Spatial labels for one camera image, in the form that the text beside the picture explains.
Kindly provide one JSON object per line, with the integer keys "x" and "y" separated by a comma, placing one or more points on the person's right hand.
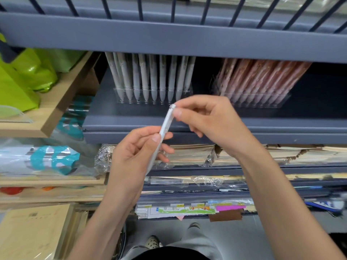
{"x": 222, "y": 124}

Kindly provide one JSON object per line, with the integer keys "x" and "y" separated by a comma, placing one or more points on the person's left hand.
{"x": 127, "y": 165}

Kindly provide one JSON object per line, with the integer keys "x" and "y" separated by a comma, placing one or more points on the person's left middle finger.
{"x": 168, "y": 148}

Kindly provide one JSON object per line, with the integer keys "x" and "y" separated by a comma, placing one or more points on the person's left thumb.
{"x": 149, "y": 147}

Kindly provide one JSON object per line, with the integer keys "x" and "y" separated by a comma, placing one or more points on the person's right thumb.
{"x": 192, "y": 121}

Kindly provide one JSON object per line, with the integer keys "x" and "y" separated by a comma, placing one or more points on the single white pen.
{"x": 166, "y": 125}

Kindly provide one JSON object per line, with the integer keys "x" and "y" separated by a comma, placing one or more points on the person's left forearm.
{"x": 100, "y": 230}

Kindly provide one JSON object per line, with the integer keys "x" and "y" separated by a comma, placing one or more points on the person's right forearm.
{"x": 282, "y": 211}

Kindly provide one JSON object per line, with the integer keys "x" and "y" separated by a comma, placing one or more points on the clear plastic pen tray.
{"x": 280, "y": 101}
{"x": 187, "y": 93}

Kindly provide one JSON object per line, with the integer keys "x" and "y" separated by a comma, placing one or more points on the flat wrapped paper packs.
{"x": 217, "y": 180}

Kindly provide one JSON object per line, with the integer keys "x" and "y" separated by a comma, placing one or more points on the row of white pens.
{"x": 153, "y": 75}

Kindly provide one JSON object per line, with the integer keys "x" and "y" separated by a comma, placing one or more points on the colourful sticky note packs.
{"x": 173, "y": 209}

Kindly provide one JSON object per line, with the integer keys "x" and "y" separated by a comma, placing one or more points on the row of pink pens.
{"x": 260, "y": 78}

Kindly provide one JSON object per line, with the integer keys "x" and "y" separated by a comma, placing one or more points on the teal printed clear packet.
{"x": 73, "y": 119}
{"x": 51, "y": 159}

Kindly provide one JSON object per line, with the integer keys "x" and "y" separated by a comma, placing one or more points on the person's right shoe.
{"x": 194, "y": 226}

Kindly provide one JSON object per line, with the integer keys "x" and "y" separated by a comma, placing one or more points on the person's shoe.
{"x": 152, "y": 242}
{"x": 194, "y": 226}

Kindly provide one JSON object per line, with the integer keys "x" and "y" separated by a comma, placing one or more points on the grey metal shelf unit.
{"x": 173, "y": 40}

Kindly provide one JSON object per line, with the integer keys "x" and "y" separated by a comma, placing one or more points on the pink sticky note pad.
{"x": 230, "y": 207}

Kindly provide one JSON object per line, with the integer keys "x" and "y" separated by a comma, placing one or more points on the brown sticky note pad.
{"x": 225, "y": 216}

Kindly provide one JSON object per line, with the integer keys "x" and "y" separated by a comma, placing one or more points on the person's left shoe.
{"x": 152, "y": 242}

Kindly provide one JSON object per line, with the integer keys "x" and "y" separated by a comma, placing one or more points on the person's grey trousers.
{"x": 187, "y": 246}

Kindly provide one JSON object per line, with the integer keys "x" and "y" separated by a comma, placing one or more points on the wooden shelf unit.
{"x": 57, "y": 100}

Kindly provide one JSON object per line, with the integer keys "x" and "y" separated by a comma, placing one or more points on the stack of beige paper pads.
{"x": 292, "y": 154}

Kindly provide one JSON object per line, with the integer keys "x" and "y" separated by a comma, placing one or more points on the stack of kraft paper sheets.
{"x": 73, "y": 232}

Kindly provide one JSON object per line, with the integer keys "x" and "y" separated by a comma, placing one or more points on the dark green bag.
{"x": 61, "y": 60}

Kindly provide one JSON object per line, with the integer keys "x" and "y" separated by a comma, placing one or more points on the clear acrylic holder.
{"x": 12, "y": 115}

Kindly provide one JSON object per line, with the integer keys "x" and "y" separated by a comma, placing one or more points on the kraft paper pack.
{"x": 32, "y": 232}

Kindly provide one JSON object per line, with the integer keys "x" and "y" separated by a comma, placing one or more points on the red round item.
{"x": 10, "y": 190}

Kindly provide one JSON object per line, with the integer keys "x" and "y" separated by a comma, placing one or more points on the lime green bag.
{"x": 16, "y": 86}

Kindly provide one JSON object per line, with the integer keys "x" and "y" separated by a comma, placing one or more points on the blue and white packet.
{"x": 325, "y": 205}

